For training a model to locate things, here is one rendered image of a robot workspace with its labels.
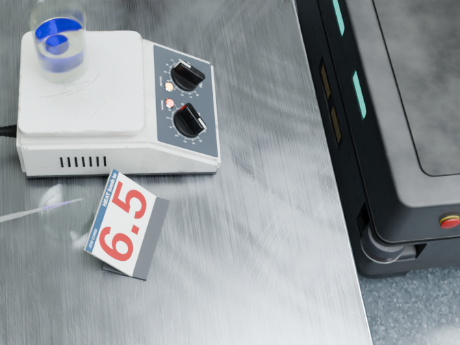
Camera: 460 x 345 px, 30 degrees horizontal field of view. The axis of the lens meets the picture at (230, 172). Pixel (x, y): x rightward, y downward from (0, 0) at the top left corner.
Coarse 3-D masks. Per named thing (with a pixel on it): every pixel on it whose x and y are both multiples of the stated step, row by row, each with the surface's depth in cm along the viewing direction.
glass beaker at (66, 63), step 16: (48, 0) 79; (64, 0) 79; (32, 16) 78; (48, 16) 81; (64, 16) 81; (80, 16) 80; (32, 32) 77; (80, 32) 78; (48, 48) 78; (64, 48) 78; (80, 48) 79; (48, 64) 80; (64, 64) 80; (80, 64) 82; (64, 80) 82
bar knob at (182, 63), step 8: (176, 64) 88; (184, 64) 88; (176, 72) 88; (184, 72) 88; (192, 72) 88; (200, 72) 89; (176, 80) 88; (184, 80) 89; (192, 80) 89; (200, 80) 89; (184, 88) 88; (192, 88) 89
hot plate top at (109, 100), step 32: (96, 32) 86; (128, 32) 87; (32, 64) 84; (96, 64) 84; (128, 64) 85; (32, 96) 82; (64, 96) 82; (96, 96) 83; (128, 96) 83; (32, 128) 80; (64, 128) 81; (96, 128) 81; (128, 128) 81
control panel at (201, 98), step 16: (160, 48) 89; (160, 64) 88; (192, 64) 91; (208, 64) 93; (160, 80) 87; (208, 80) 92; (160, 96) 86; (176, 96) 88; (192, 96) 89; (208, 96) 90; (160, 112) 85; (208, 112) 89; (160, 128) 84; (176, 128) 86; (208, 128) 88; (176, 144) 85; (192, 144) 86; (208, 144) 87
